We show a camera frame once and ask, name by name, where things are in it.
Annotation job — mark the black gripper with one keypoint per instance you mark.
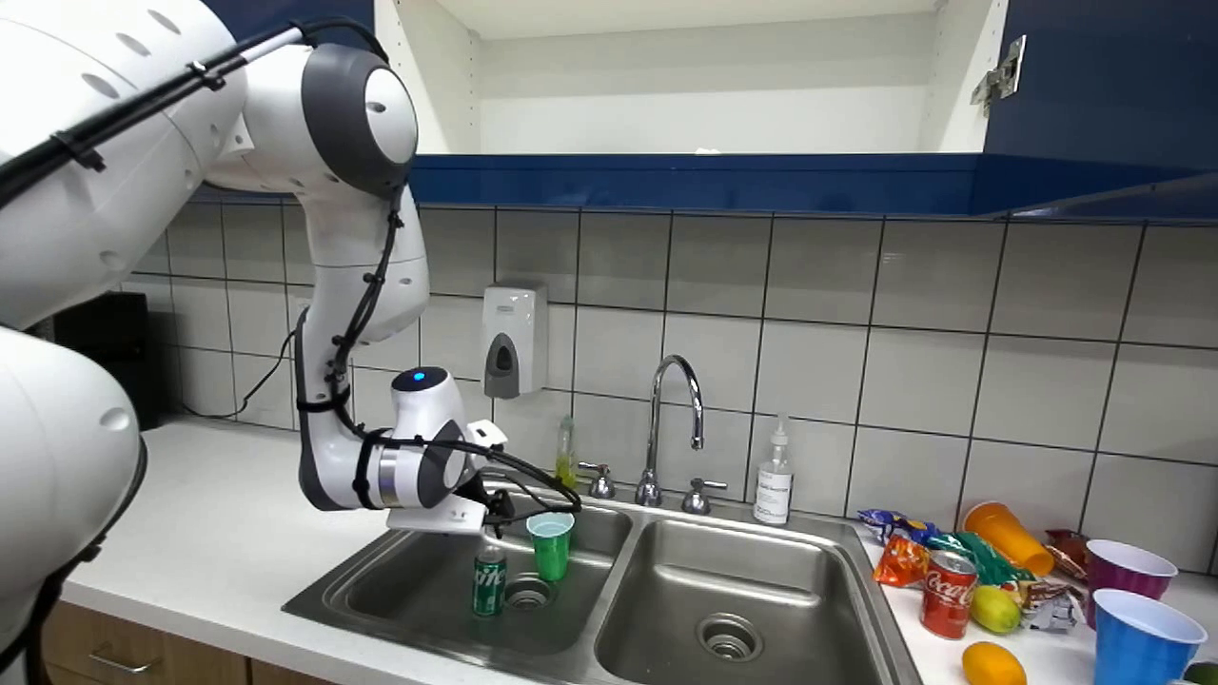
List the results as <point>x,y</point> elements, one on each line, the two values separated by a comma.
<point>484,494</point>

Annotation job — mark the green soda can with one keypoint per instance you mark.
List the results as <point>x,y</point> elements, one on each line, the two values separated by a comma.
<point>488,589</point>

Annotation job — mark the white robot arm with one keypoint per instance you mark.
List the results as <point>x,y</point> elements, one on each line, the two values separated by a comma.
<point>343,252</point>

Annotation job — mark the stainless steel double sink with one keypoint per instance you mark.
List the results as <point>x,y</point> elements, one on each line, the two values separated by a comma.
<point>708,573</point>

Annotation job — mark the red soda can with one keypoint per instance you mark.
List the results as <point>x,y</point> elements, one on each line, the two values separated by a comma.
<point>950,597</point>

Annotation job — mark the yellow-green dish soap bottle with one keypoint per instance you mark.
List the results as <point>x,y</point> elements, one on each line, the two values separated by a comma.
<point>570,466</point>

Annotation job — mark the green plastic cup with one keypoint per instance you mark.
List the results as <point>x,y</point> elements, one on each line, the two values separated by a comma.
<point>555,555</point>

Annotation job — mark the chrome gooseneck faucet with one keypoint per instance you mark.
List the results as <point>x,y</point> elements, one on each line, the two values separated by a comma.
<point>653,433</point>

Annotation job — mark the clear pump soap bottle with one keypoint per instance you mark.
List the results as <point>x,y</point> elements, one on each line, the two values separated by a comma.
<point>776,490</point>

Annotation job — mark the blue snack bag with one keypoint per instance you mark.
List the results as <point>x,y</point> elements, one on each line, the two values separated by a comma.
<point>897,525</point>

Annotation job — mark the orange snack bag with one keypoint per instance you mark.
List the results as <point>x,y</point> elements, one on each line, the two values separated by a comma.
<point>901,563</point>

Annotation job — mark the wooden base cabinet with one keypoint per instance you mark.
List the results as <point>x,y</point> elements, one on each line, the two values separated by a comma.
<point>127,651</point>

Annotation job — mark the black countertop appliance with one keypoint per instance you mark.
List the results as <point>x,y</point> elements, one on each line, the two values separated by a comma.
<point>107,348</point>

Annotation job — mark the green snack bag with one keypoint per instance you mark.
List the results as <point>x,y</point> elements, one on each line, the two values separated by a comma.
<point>989,556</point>

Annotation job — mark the yellow-green apple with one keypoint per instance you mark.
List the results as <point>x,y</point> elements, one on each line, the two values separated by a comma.
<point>999,610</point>

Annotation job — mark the orange plastic cup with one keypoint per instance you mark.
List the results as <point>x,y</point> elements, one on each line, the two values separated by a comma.
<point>1010,536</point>

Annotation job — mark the orange fruit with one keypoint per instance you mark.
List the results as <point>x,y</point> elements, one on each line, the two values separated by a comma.
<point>996,664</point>

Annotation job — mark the silver foil wrapper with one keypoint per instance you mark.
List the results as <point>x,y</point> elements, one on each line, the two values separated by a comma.
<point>1054,606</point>

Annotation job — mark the purple plastic cup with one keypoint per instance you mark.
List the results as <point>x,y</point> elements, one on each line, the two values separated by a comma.
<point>1130,566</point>

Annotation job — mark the blue plastic cup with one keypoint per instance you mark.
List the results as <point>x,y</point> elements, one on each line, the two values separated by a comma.
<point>1145,648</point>

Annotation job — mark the metal cabinet hinge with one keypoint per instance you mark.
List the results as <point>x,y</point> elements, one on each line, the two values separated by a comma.
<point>1004,70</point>

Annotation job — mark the blue cabinet door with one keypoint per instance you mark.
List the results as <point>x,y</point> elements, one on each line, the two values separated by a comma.
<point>1118,77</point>

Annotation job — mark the white wall soap dispenser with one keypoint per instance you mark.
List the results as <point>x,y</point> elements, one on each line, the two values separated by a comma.
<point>514,346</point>

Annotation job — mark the blue wall cabinet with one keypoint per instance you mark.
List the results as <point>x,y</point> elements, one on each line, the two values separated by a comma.
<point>698,185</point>

